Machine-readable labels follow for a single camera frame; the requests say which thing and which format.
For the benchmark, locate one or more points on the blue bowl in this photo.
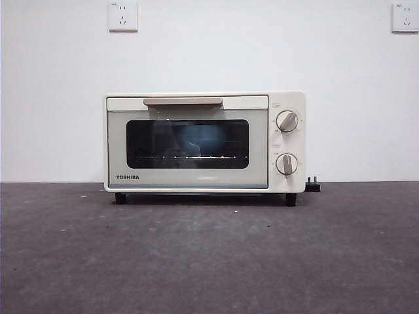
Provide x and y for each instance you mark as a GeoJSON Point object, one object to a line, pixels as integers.
{"type": "Point", "coordinates": [201, 139]}

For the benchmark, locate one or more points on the glass oven door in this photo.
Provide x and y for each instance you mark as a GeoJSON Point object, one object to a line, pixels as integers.
{"type": "Point", "coordinates": [118, 147]}

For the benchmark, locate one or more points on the beige oven knob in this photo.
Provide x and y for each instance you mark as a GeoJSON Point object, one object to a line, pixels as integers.
{"type": "Point", "coordinates": [287, 121]}
{"type": "Point", "coordinates": [286, 164]}

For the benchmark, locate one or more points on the white Toshiba toaster oven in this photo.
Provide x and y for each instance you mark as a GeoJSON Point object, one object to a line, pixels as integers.
{"type": "Point", "coordinates": [288, 98]}

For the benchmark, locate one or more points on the white wall socket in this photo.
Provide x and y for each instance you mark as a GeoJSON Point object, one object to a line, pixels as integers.
{"type": "Point", "coordinates": [405, 18]}
{"type": "Point", "coordinates": [123, 16]}

